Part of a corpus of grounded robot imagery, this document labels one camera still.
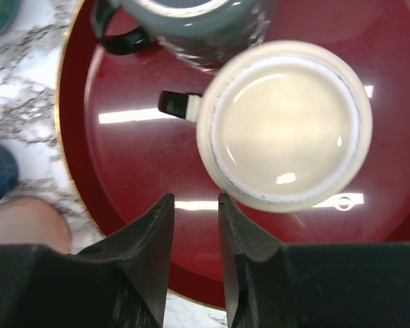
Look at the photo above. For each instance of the beige mug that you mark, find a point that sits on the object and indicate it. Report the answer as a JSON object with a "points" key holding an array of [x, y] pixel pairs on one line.
{"points": [[281, 127]]}

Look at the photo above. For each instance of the red round tray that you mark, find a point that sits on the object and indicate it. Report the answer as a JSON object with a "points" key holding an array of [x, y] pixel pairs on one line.
{"points": [[123, 154]]}

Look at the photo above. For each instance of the pink mug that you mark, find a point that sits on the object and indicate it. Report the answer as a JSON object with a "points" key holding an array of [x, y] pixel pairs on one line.
{"points": [[30, 220]]}

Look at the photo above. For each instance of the dark grey mug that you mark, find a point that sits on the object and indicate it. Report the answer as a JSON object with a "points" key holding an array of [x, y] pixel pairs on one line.
{"points": [[204, 34]]}

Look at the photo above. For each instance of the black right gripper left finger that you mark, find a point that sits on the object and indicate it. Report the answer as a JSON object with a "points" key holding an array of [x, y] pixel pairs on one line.
{"points": [[120, 281]]}

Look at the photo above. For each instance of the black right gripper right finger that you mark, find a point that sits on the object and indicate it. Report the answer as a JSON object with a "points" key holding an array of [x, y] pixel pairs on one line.
{"points": [[269, 283]]}

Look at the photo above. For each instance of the teal plastic fruit container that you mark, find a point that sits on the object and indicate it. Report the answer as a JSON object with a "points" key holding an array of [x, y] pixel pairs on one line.
{"points": [[8, 12]]}

